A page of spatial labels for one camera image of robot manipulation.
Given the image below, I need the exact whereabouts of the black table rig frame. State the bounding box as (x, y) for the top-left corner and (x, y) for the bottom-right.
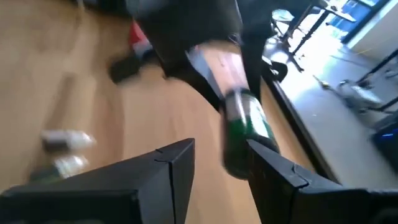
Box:
(264, 71), (340, 185)

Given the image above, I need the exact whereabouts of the large green food coloring bottle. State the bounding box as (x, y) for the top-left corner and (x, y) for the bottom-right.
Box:
(221, 88), (280, 180)

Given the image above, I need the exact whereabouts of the red desk lamp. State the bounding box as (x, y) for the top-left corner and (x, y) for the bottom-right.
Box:
(127, 20), (154, 60)

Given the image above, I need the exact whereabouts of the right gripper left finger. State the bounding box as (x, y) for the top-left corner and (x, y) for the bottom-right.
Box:
(0, 138), (196, 224)

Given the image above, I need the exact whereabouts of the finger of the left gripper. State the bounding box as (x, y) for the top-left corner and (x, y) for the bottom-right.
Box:
(241, 27), (265, 101)
(164, 67), (226, 111)

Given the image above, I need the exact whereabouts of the black frame clamp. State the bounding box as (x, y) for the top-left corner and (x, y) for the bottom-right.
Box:
(262, 57), (289, 83)

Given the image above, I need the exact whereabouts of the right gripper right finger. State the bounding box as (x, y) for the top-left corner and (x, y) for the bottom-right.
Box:
(247, 139), (398, 224)

